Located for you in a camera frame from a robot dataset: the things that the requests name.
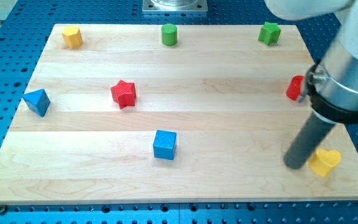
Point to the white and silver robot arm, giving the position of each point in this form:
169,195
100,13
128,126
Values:
335,93

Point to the blue cube block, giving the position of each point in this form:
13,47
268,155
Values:
164,144

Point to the red star block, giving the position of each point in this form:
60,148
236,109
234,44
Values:
124,94

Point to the green star block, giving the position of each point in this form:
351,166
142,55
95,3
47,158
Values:
269,33

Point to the light wooden board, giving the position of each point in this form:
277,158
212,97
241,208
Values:
219,89

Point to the green cylinder block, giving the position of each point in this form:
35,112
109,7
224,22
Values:
169,34

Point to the red cylinder block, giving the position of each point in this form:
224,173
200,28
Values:
294,89

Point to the yellow hexagonal block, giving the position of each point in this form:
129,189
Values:
72,37

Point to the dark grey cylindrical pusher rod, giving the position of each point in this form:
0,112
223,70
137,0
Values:
312,133

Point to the blue triangular prism block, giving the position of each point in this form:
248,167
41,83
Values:
37,101

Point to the yellow heart block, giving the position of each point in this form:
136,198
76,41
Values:
322,162

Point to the blue perforated metal breadboard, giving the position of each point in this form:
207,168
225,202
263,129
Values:
24,31

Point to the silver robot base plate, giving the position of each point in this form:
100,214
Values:
174,6

